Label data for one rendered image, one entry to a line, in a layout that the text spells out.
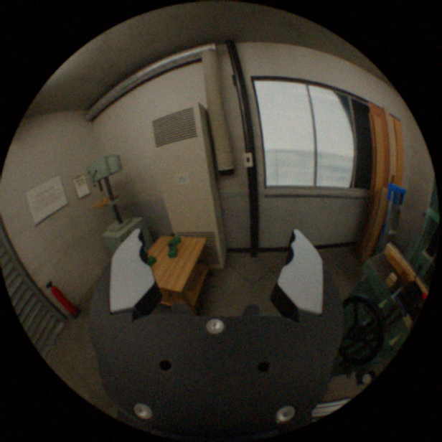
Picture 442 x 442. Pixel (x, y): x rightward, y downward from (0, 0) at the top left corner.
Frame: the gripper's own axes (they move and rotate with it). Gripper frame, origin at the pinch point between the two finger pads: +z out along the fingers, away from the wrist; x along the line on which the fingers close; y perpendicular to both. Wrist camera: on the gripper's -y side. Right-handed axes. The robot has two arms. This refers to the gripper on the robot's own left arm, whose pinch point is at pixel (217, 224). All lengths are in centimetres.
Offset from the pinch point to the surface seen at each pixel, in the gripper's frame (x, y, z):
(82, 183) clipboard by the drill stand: -202, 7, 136
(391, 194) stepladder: 145, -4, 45
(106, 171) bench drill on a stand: -116, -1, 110
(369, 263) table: 65, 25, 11
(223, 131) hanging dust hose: 5, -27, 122
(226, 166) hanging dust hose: 7, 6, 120
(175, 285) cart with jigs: -30, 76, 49
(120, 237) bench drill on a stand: -107, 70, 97
